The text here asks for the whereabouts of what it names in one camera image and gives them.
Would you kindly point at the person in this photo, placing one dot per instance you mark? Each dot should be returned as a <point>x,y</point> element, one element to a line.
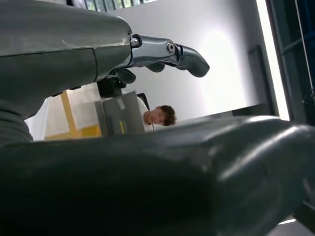
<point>159,115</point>

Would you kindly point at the grey laptop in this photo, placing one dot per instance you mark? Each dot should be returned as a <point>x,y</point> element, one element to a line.
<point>128,114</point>

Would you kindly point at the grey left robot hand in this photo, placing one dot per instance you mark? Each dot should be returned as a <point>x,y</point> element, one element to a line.
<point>61,39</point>

